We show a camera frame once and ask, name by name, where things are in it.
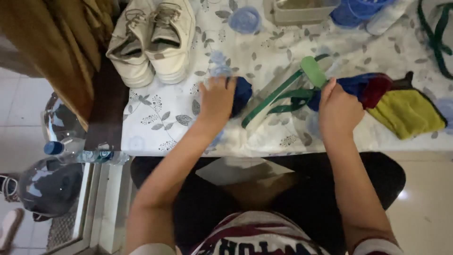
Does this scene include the person's left hand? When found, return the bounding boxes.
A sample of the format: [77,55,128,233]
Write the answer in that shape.
[197,76,236,127]

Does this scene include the person's right hand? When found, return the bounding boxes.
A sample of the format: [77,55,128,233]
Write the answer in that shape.
[318,77,365,138]

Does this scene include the dark blue cloth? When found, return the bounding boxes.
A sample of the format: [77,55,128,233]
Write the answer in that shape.
[226,76,253,118]

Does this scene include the clear bottle with green lid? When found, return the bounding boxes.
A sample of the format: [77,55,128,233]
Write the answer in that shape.
[241,54,331,129]

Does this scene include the blue and red cloth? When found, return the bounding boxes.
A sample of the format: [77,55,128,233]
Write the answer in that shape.
[306,73,393,112]

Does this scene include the white floral tablecloth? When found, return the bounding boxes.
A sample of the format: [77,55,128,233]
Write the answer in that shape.
[120,0,453,158]

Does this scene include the white sneaker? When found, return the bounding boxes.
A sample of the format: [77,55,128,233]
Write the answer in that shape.
[106,0,156,89]
[144,0,196,85]

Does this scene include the round blue lid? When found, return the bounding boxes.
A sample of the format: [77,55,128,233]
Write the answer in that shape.
[228,6,262,35]

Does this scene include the dark brown cloth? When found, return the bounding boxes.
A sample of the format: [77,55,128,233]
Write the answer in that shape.
[389,71,415,92]

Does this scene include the blue plastic container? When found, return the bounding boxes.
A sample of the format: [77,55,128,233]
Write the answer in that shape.
[330,0,397,29]

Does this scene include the yellow-green microfibre cloth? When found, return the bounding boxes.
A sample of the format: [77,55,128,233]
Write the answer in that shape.
[367,89,447,140]

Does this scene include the grey plastic container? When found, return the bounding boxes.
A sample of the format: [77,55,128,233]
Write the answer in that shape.
[272,0,341,26]

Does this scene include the person's black trousers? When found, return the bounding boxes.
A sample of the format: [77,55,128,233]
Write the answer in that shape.
[130,152,407,255]

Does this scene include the blue-capped water bottle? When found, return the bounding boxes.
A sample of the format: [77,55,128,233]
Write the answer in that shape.
[43,137,130,166]

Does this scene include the person's striped shirt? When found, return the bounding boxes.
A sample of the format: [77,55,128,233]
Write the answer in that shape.
[129,211,404,255]

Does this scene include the large clear water jug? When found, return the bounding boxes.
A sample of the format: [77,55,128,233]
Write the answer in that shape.
[41,92,88,143]
[17,157,85,218]

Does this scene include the brown curtain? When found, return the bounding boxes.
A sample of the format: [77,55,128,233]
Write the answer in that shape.
[0,0,117,132]

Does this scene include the grey woven floor mat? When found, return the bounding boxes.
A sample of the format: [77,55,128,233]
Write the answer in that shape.
[46,202,79,251]

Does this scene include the black and white shoe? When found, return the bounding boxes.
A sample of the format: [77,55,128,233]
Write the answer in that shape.
[0,173,22,203]

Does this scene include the pink sandal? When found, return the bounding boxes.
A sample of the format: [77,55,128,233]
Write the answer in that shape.
[0,208,25,253]

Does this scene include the clear bag with green straps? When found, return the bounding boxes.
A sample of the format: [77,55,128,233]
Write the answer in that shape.
[416,0,453,81]

